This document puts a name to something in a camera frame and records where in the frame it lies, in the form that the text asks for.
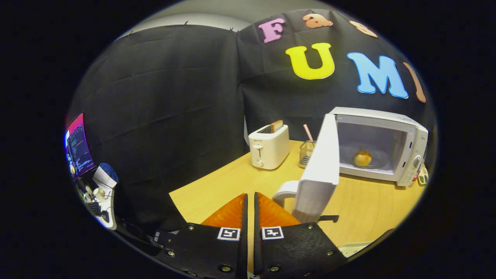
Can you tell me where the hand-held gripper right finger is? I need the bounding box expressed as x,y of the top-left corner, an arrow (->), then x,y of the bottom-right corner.
254,192 -> 347,279

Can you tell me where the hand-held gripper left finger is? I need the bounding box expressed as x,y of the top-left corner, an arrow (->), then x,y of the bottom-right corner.
155,193 -> 248,279

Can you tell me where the white microwave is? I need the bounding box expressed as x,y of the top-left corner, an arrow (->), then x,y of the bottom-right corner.
272,107 -> 429,224

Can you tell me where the round bread bun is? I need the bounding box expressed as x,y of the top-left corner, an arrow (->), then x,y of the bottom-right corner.
353,150 -> 372,167

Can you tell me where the cream rectangular tray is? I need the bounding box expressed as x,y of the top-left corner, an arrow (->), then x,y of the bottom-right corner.
338,241 -> 374,258

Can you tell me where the white toaster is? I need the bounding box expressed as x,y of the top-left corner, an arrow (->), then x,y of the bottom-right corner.
248,124 -> 290,170

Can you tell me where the white cylinder with blue top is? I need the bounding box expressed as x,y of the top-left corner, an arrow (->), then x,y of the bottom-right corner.
92,163 -> 119,189

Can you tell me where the black backdrop cloth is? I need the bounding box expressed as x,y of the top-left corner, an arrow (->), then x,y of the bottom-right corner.
66,9 -> 438,233

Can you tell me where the computer monitor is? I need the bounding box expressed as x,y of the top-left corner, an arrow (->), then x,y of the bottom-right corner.
64,112 -> 96,179

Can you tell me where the metal wire basket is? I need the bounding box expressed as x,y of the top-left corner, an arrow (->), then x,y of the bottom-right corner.
299,140 -> 316,168

